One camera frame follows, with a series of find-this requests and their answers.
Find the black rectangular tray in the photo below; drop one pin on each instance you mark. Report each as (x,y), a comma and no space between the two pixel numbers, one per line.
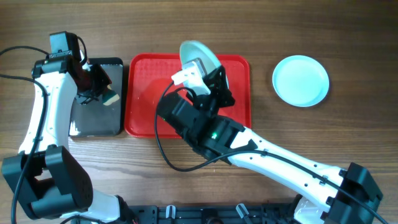
(95,118)

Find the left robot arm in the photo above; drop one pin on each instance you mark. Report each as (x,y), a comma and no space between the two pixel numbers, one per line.
(74,96)

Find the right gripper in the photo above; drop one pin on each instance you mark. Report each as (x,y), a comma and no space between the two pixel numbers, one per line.
(217,87)

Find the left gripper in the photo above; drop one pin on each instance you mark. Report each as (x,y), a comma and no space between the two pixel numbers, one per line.
(105,81)

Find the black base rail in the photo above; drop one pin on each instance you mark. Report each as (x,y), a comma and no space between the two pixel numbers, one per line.
(269,213)

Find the teal round plate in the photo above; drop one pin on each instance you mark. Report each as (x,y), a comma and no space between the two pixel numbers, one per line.
(300,81)
(192,49)

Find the red plastic tray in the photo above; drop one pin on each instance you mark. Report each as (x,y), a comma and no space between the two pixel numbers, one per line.
(149,75)

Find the green and yellow sponge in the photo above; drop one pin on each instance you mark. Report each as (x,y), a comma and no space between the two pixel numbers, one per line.
(109,96)

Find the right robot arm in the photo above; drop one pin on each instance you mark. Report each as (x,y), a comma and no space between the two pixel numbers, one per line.
(327,194)

